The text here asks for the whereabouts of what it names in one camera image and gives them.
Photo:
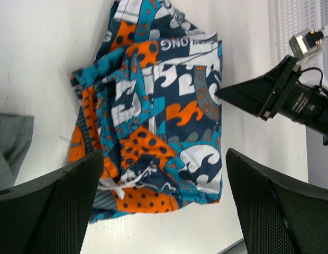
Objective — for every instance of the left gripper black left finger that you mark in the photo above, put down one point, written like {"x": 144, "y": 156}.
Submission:
{"x": 50, "y": 214}

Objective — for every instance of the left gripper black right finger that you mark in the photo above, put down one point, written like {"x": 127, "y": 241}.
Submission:
{"x": 277, "y": 213}

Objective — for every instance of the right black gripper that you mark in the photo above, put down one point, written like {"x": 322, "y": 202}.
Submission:
{"x": 280, "y": 91}

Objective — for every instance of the grey shorts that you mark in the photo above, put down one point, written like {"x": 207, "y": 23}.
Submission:
{"x": 16, "y": 133}

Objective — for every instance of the colourful patterned shorts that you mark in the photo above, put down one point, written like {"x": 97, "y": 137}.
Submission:
{"x": 148, "y": 103}

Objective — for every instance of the white plastic basket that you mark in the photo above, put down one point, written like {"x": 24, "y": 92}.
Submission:
{"x": 291, "y": 17}

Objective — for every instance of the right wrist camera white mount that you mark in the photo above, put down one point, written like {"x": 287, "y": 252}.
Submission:
{"x": 307, "y": 44}

